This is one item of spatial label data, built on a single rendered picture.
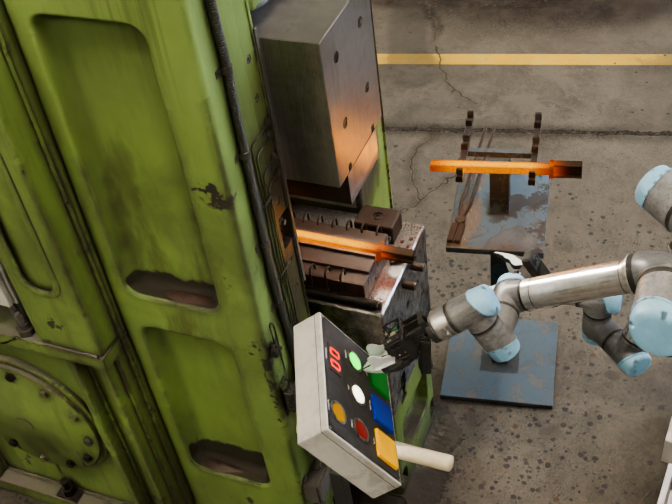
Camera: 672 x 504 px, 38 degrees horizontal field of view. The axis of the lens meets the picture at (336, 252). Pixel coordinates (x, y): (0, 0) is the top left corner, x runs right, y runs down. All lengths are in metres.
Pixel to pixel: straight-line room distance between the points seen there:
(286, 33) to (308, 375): 0.75
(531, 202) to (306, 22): 1.25
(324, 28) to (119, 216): 0.70
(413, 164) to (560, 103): 0.83
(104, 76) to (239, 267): 0.52
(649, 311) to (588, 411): 1.58
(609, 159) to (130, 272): 2.64
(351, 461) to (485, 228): 1.16
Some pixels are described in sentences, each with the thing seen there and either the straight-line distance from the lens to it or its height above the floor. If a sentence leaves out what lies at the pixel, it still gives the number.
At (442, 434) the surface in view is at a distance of 3.51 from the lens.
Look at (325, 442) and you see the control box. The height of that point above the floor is 1.16.
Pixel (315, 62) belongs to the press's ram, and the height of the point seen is 1.72.
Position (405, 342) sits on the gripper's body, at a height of 1.17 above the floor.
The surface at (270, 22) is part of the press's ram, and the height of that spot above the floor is 1.76.
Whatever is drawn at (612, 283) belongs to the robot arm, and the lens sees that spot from 2.21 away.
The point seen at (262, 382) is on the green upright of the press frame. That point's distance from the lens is 2.58.
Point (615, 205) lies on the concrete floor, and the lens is 4.35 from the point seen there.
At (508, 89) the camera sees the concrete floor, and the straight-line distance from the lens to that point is 5.03.
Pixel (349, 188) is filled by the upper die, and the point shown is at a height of 1.32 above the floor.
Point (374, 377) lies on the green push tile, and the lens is 2.35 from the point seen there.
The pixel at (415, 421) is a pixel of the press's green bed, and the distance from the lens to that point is 3.35.
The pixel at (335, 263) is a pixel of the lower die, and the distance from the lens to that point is 2.69.
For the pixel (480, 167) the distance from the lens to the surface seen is 2.89.
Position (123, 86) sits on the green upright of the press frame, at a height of 1.74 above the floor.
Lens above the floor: 2.85
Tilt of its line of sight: 43 degrees down
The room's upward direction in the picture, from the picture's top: 9 degrees counter-clockwise
